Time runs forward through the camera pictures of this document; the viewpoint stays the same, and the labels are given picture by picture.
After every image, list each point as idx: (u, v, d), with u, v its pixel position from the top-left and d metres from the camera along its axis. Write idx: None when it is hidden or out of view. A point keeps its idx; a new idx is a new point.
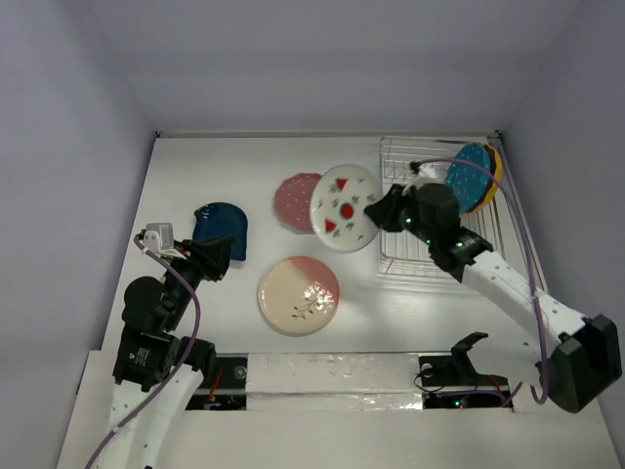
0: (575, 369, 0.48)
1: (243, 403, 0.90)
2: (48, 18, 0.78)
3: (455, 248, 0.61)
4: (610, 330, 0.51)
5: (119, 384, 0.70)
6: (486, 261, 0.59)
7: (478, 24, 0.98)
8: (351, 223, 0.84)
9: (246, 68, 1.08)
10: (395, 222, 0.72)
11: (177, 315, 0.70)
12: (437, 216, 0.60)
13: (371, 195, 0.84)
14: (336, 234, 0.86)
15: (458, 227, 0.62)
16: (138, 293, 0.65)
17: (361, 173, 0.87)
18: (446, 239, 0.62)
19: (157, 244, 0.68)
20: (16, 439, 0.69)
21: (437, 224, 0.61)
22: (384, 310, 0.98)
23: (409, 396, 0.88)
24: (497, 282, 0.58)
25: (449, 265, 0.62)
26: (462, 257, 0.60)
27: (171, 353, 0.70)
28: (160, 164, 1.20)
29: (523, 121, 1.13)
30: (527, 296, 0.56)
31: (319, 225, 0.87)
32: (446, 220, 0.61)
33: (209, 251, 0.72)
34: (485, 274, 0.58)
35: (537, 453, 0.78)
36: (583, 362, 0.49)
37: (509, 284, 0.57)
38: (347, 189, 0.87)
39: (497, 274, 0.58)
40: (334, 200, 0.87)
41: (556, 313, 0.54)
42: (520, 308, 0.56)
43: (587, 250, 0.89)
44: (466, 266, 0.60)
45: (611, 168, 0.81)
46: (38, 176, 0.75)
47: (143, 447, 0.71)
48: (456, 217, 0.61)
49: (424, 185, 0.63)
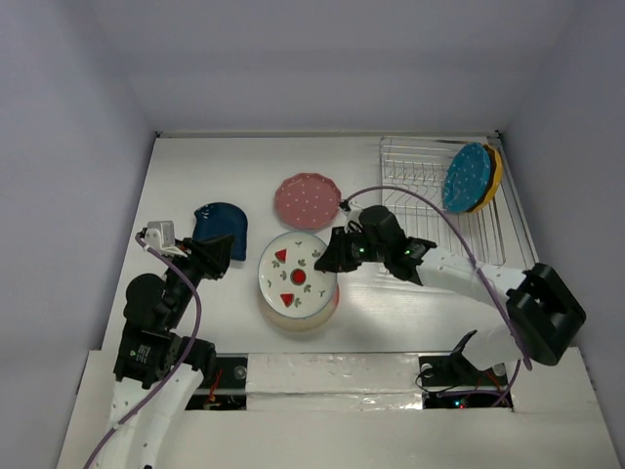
0: (530, 318, 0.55)
1: (243, 403, 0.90)
2: (48, 19, 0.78)
3: (405, 256, 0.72)
4: (550, 273, 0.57)
5: (120, 381, 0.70)
6: (432, 257, 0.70)
7: (479, 24, 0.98)
8: (306, 285, 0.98)
9: (247, 68, 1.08)
10: (351, 259, 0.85)
11: (178, 311, 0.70)
12: (380, 234, 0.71)
13: (314, 251, 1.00)
14: (298, 303, 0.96)
15: (402, 238, 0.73)
16: (139, 289, 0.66)
17: (298, 237, 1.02)
18: (396, 251, 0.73)
19: (158, 243, 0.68)
20: (16, 438, 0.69)
21: (383, 240, 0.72)
22: (384, 310, 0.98)
23: (409, 396, 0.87)
24: (444, 269, 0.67)
25: (405, 273, 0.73)
26: (411, 261, 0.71)
27: (172, 351, 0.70)
28: (160, 164, 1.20)
29: (523, 121, 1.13)
30: (471, 269, 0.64)
31: (278, 301, 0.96)
32: (390, 234, 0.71)
33: (210, 250, 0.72)
34: (434, 266, 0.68)
35: (537, 453, 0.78)
36: (534, 309, 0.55)
37: (454, 267, 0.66)
38: (289, 259, 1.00)
39: (443, 263, 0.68)
40: (282, 272, 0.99)
41: (499, 274, 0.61)
42: (472, 283, 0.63)
43: (587, 250, 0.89)
44: (417, 267, 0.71)
45: (611, 169, 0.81)
46: (38, 177, 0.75)
47: (143, 447, 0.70)
48: (396, 230, 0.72)
49: (361, 211, 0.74)
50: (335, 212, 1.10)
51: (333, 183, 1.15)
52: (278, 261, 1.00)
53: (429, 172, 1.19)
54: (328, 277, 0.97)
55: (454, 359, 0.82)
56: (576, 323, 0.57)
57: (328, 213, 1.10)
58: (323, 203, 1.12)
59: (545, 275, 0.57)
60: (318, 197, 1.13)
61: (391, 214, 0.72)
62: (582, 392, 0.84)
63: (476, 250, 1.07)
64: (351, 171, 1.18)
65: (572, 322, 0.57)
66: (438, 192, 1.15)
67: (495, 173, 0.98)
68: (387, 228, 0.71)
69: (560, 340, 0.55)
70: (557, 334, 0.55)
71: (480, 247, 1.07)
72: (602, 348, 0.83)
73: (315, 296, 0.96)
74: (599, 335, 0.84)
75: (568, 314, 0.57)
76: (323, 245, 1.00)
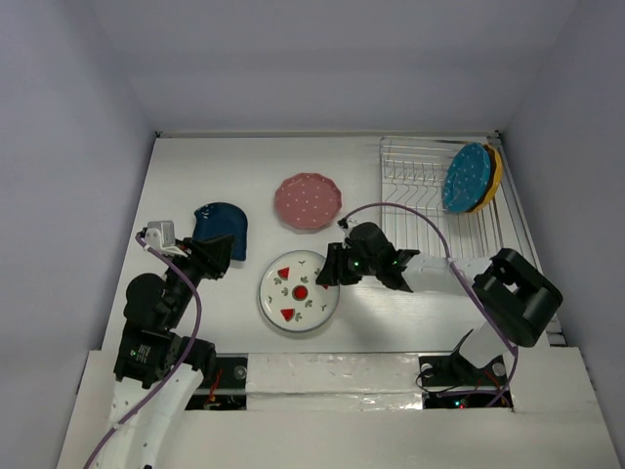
0: (500, 298, 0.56)
1: (243, 403, 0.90)
2: (49, 20, 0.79)
3: (395, 266, 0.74)
4: (515, 255, 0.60)
5: (120, 380, 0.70)
6: (415, 262, 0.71)
7: (478, 24, 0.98)
8: (308, 300, 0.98)
9: (246, 69, 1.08)
10: (350, 274, 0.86)
11: (178, 311, 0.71)
12: (368, 247, 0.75)
13: (316, 269, 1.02)
14: (298, 317, 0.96)
15: (392, 251, 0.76)
16: (139, 289, 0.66)
17: (302, 256, 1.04)
18: (387, 263, 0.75)
19: (158, 242, 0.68)
20: (16, 438, 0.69)
21: (372, 254, 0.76)
22: (385, 310, 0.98)
23: (409, 396, 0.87)
24: (426, 270, 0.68)
25: (396, 282, 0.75)
26: (398, 269, 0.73)
27: (172, 351, 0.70)
28: (160, 164, 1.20)
29: (523, 121, 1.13)
30: (444, 264, 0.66)
31: (277, 315, 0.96)
32: (377, 247, 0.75)
33: (211, 250, 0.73)
34: (415, 269, 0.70)
35: (537, 453, 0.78)
36: (501, 289, 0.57)
37: (430, 265, 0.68)
38: (291, 277, 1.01)
39: (423, 265, 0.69)
40: (284, 288, 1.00)
41: (469, 264, 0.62)
42: (449, 278, 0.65)
43: (585, 250, 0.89)
44: (402, 273, 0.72)
45: (610, 169, 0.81)
46: (39, 177, 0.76)
47: (143, 447, 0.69)
48: (385, 243, 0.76)
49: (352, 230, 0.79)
50: (335, 212, 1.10)
51: (333, 183, 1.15)
52: (279, 277, 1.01)
53: (429, 172, 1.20)
54: (330, 293, 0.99)
55: (454, 359, 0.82)
56: (552, 301, 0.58)
57: (328, 214, 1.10)
58: (323, 203, 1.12)
59: (510, 258, 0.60)
60: (318, 197, 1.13)
61: (379, 229, 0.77)
62: (582, 392, 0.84)
63: (476, 250, 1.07)
64: (351, 171, 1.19)
65: (547, 300, 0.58)
66: (438, 193, 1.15)
67: (495, 173, 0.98)
68: (373, 241, 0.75)
69: (534, 318, 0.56)
70: (529, 312, 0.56)
71: (480, 247, 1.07)
72: (601, 349, 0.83)
73: (316, 311, 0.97)
74: (599, 335, 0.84)
75: (543, 293, 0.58)
76: None
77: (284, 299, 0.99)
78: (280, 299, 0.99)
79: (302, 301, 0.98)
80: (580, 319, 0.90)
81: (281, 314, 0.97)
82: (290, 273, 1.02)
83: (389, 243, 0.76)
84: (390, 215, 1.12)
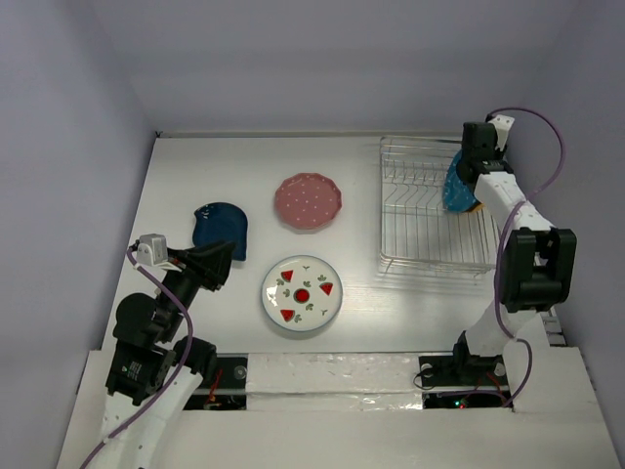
0: (518, 255, 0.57)
1: (243, 403, 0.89)
2: (49, 21, 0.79)
3: (480, 163, 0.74)
4: (570, 241, 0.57)
5: (111, 394, 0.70)
6: (496, 175, 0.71)
7: (479, 24, 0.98)
8: (309, 304, 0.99)
9: (246, 68, 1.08)
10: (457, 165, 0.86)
11: (171, 328, 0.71)
12: (474, 137, 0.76)
13: (321, 275, 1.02)
14: (298, 319, 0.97)
15: (490, 153, 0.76)
16: (128, 311, 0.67)
17: (308, 261, 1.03)
18: (475, 160, 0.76)
19: (149, 259, 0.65)
20: (17, 439, 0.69)
21: (471, 144, 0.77)
22: (383, 311, 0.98)
23: (409, 396, 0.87)
24: (499, 190, 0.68)
25: (471, 176, 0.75)
26: (481, 169, 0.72)
27: (164, 366, 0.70)
28: (160, 164, 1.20)
29: (522, 120, 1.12)
30: (513, 200, 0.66)
31: (278, 315, 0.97)
32: (480, 142, 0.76)
33: (208, 262, 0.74)
34: (491, 182, 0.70)
35: (537, 453, 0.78)
36: (527, 253, 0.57)
37: (505, 191, 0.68)
38: (294, 278, 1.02)
39: (500, 185, 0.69)
40: (287, 290, 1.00)
41: (531, 216, 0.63)
42: (506, 209, 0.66)
43: (582, 251, 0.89)
44: (480, 175, 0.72)
45: (610, 168, 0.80)
46: (39, 178, 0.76)
47: (138, 448, 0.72)
48: (487, 144, 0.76)
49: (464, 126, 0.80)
50: (335, 212, 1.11)
51: (333, 183, 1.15)
52: (284, 278, 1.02)
53: (430, 172, 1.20)
54: (332, 297, 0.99)
55: (457, 345, 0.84)
56: (553, 294, 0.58)
57: (328, 214, 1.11)
58: (323, 203, 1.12)
59: (562, 237, 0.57)
60: (318, 197, 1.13)
61: (494, 128, 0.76)
62: (582, 392, 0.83)
63: (476, 250, 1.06)
64: (351, 171, 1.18)
65: (551, 290, 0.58)
66: (438, 193, 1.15)
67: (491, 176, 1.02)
68: (479, 133, 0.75)
69: (527, 292, 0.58)
70: (527, 284, 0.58)
71: (480, 246, 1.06)
72: (602, 348, 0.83)
73: (315, 315, 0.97)
74: (599, 335, 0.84)
75: (555, 287, 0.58)
76: (329, 270, 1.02)
77: (286, 300, 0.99)
78: (283, 300, 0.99)
79: (303, 304, 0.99)
80: (582, 319, 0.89)
81: (281, 314, 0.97)
82: (293, 276, 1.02)
83: (492, 145, 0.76)
84: (390, 215, 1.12)
